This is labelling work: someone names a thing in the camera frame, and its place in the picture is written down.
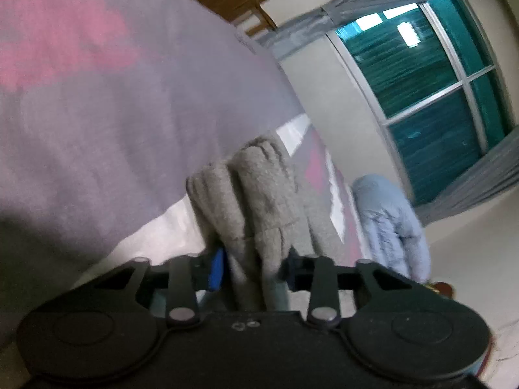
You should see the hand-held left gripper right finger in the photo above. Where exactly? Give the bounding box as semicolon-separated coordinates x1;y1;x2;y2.
280;250;412;329

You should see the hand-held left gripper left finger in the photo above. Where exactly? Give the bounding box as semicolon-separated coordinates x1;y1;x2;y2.
94;247;226;327

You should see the grey fuzzy towel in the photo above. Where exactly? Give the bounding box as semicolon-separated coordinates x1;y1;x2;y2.
186;133;361;312

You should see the folded light blue quilt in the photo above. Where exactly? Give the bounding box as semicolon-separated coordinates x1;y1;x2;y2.
351;174;431;285

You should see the red patterned cloth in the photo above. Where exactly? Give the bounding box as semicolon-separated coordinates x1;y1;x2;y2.
425;281;455;299

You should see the pink grey white striped bedsheet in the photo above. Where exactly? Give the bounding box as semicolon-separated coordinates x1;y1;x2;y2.
0;0;370;351

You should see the white crumpled blanket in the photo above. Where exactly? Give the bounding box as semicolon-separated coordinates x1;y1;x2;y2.
484;317;519;378

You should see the white framed window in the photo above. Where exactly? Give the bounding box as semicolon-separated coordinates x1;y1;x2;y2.
327;0;516;208

